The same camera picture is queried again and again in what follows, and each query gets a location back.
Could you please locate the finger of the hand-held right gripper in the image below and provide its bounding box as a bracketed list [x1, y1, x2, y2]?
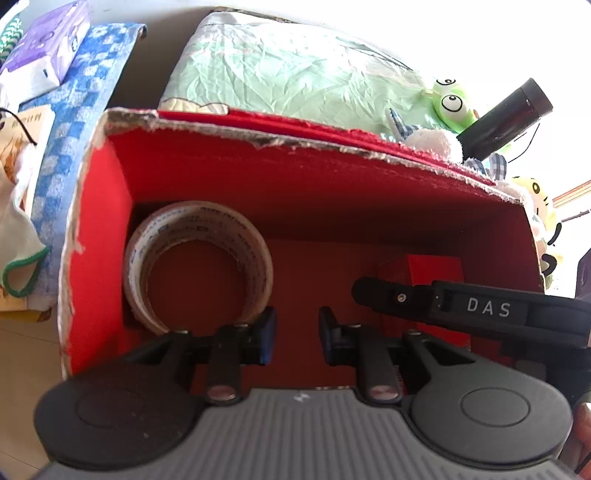
[352, 276, 437, 320]

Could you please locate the person's right hand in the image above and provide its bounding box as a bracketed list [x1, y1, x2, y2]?
[561, 401, 591, 476]

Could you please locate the green crinkled plastic bag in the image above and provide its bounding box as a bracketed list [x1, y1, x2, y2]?
[159, 10, 462, 139]

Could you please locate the black thermos bottle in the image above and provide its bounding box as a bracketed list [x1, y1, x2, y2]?
[457, 78, 554, 162]

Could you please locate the green frog plush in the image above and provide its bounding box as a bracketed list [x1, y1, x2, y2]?
[422, 78, 481, 137]

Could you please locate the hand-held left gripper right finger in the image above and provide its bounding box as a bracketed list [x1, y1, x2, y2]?
[318, 307, 468, 403]

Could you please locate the red cardboard box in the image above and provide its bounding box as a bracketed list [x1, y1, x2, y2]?
[58, 107, 546, 386]

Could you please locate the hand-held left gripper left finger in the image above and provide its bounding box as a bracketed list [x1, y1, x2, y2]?
[124, 307, 278, 403]

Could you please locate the purple tissue pack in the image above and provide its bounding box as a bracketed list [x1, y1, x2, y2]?
[0, 0, 90, 88]

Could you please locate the thin black cable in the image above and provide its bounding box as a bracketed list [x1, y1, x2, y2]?
[0, 107, 38, 148]

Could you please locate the yellow illustrated book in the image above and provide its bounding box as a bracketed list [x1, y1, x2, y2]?
[0, 108, 56, 213]

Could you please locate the yellow plush toy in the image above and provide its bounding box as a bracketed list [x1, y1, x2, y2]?
[512, 174, 564, 289]

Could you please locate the clear packing tape roll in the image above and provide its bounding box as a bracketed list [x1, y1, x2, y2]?
[124, 200, 274, 337]

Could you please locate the blue checkered towel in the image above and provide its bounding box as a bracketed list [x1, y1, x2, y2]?
[18, 23, 148, 310]

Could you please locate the pile of striped socks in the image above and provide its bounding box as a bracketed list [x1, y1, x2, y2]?
[0, 14, 24, 58]

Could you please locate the small red box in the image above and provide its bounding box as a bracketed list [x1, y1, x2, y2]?
[376, 254, 472, 352]

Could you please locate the white cloth with green loop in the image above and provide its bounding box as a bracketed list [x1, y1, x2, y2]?
[0, 164, 51, 305]

